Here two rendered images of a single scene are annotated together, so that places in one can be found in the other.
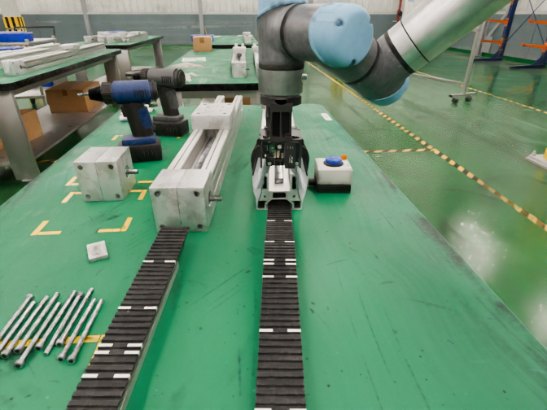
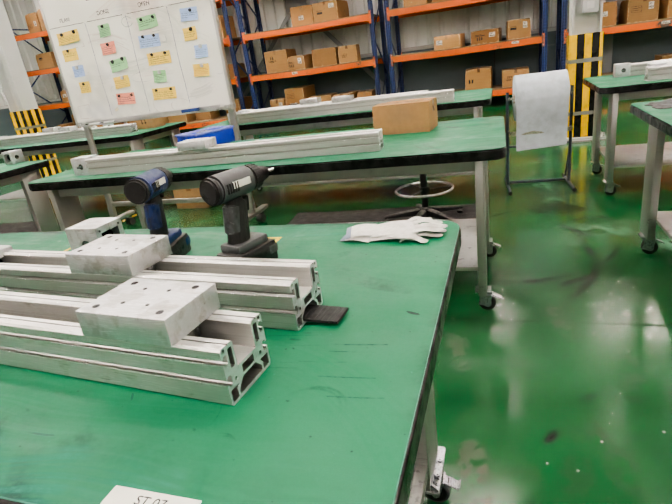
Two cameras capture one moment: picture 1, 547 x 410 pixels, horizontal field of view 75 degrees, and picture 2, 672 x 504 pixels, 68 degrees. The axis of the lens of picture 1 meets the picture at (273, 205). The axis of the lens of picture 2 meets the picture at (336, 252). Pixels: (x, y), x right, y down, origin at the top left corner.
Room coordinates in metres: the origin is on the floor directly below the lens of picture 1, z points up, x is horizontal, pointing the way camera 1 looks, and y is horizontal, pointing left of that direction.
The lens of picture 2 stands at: (1.85, -0.48, 1.18)
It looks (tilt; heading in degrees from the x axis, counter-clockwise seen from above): 21 degrees down; 115
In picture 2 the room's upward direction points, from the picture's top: 8 degrees counter-clockwise
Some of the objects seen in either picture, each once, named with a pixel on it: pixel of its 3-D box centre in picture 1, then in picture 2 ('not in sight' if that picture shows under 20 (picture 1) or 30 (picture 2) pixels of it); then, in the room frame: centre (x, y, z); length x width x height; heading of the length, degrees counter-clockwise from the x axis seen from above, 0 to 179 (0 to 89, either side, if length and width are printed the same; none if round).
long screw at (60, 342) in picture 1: (76, 314); not in sight; (0.37, 0.27, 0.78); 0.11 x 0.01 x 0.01; 3
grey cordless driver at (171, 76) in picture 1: (158, 102); (249, 215); (1.25, 0.39, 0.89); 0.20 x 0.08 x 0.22; 78
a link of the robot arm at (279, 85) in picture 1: (282, 82); not in sight; (0.63, -0.02, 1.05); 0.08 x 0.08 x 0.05
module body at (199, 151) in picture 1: (216, 135); (128, 282); (1.08, 0.18, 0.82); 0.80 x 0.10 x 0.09; 0
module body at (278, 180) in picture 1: (277, 135); (45, 331); (1.08, -0.01, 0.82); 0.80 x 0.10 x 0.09; 0
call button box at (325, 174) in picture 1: (329, 174); not in sight; (0.80, -0.13, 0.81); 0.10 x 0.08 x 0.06; 90
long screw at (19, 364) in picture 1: (40, 332); not in sight; (0.34, 0.31, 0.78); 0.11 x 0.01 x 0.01; 4
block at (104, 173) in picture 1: (112, 172); (94, 241); (0.77, 0.38, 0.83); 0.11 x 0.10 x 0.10; 94
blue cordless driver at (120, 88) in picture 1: (124, 122); (163, 213); (0.99, 0.41, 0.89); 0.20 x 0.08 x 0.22; 107
